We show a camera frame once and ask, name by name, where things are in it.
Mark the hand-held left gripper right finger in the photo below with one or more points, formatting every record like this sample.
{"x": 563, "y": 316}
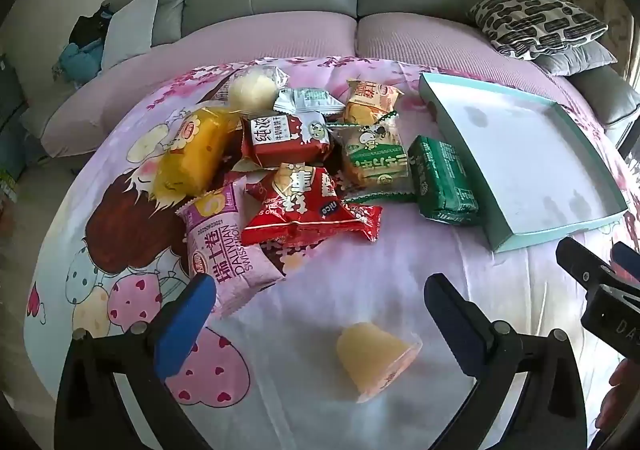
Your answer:
{"x": 452, "y": 325}

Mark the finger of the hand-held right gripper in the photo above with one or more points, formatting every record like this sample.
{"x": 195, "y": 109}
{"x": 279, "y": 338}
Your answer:
{"x": 627, "y": 260}
{"x": 582, "y": 262}

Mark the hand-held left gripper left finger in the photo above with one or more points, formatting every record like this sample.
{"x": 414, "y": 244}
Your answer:
{"x": 185, "y": 325}

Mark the pink swiss roll packet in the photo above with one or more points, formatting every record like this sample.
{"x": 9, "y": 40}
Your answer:
{"x": 225, "y": 250}

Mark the yellow jelly cup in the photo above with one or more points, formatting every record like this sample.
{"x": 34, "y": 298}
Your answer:
{"x": 372, "y": 360}

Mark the teal cardboard box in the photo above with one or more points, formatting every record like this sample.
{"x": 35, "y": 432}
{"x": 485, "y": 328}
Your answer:
{"x": 530, "y": 164}

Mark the dark green snack packet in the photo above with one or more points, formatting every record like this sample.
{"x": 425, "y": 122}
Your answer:
{"x": 440, "y": 180}

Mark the large red snack packet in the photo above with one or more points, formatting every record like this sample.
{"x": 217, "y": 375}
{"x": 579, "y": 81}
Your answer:
{"x": 300, "y": 210}

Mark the yellow bread packet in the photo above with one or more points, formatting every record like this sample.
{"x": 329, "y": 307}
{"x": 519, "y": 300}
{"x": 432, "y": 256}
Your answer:
{"x": 192, "y": 154}

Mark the green white cookie packet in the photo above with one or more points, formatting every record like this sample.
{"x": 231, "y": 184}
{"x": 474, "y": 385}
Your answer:
{"x": 375, "y": 159}

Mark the dark red milk snack packet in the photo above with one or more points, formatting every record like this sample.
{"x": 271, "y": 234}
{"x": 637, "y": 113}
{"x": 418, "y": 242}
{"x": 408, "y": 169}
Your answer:
{"x": 280, "y": 139}

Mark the orange cake packet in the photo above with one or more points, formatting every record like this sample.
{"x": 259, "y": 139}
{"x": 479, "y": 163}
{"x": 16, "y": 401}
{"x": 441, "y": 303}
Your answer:
{"x": 370, "y": 102}

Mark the person's right hand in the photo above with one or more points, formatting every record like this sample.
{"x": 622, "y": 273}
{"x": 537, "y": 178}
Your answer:
{"x": 622, "y": 397}

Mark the printed cartoon blanket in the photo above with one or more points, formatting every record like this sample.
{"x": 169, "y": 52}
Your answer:
{"x": 400, "y": 260}

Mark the small red snack packet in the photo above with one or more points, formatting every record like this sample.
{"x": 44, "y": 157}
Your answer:
{"x": 368, "y": 222}

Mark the grey pillow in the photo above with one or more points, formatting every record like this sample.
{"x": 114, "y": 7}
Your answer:
{"x": 580, "y": 60}

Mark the round bun in clear wrapper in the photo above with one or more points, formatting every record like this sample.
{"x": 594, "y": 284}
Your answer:
{"x": 252, "y": 89}

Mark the black white patterned pillow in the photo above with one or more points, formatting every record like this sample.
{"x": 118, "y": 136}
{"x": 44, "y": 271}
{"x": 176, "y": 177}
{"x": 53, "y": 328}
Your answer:
{"x": 535, "y": 19}

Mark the grey green snack packet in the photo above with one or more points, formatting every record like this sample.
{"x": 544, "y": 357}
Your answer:
{"x": 310, "y": 99}

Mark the dark cabinet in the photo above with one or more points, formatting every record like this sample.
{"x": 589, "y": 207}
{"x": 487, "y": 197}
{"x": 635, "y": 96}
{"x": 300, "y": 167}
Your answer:
{"x": 10, "y": 129}

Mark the light grey cushion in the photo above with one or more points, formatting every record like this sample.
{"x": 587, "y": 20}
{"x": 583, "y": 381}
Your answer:
{"x": 131, "y": 27}

